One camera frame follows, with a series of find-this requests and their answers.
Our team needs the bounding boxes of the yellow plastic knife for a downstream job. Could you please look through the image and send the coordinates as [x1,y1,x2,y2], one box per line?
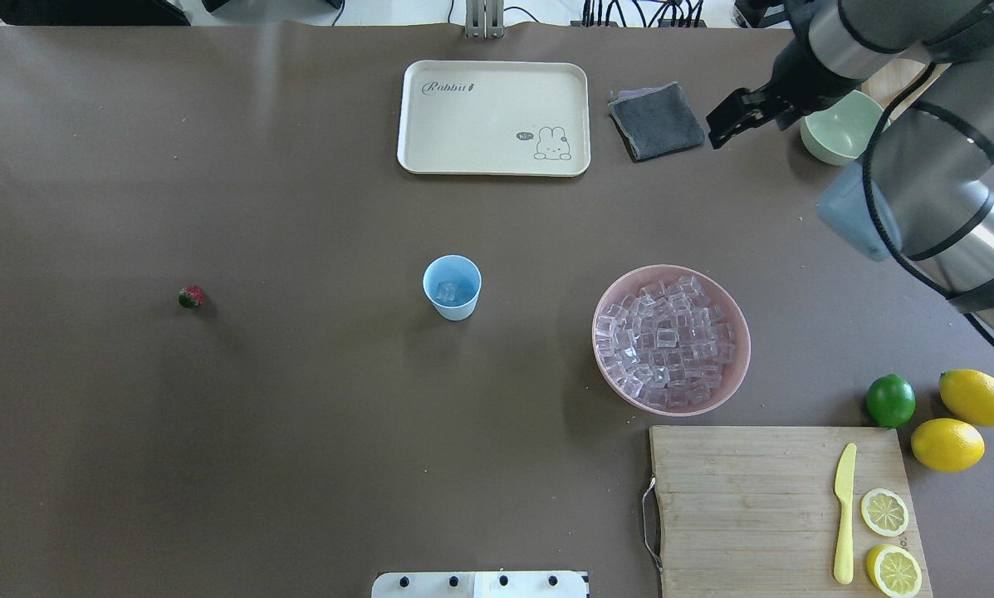
[832,443,857,586]

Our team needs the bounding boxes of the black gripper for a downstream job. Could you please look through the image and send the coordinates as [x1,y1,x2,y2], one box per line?
[706,42,864,150]

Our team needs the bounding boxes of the pink bowl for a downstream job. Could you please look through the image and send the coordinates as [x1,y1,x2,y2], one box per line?
[592,265,752,417]

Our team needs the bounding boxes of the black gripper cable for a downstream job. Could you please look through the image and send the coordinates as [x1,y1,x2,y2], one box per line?
[862,62,994,373]

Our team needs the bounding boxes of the grey folded cloth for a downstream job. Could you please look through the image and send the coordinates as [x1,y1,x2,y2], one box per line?
[608,81,705,162]

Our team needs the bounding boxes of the yellow lemon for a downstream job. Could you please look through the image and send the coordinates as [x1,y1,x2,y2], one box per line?
[910,418,986,473]
[938,370,994,427]

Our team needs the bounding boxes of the green bowl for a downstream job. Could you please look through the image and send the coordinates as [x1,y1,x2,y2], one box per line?
[800,91,884,166]

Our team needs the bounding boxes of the cream rabbit tray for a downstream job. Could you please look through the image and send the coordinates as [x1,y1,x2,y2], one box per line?
[397,60,591,178]

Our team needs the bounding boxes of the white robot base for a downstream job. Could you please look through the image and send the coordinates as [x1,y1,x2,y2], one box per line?
[370,569,590,597]

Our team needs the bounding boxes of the wooden cutting board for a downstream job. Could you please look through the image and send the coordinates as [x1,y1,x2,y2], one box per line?
[649,425,913,597]

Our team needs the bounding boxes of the green lime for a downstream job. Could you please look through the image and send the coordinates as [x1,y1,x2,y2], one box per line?
[865,374,917,429]

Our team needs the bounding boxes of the red strawberry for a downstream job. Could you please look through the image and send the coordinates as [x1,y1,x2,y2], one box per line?
[177,285,207,310]

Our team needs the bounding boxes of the wooden cup stand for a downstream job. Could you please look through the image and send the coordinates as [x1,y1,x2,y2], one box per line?
[859,58,949,125]

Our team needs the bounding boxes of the light blue cup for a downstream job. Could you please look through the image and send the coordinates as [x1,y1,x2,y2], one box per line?
[422,255,482,321]

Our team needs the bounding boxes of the lemon half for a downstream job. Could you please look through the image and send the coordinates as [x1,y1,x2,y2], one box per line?
[859,488,910,537]
[865,544,924,597]

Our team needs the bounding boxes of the clear ice cubes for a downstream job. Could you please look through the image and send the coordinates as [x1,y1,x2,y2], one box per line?
[596,276,737,408]

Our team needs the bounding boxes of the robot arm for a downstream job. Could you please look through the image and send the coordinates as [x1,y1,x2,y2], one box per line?
[707,1,994,345]

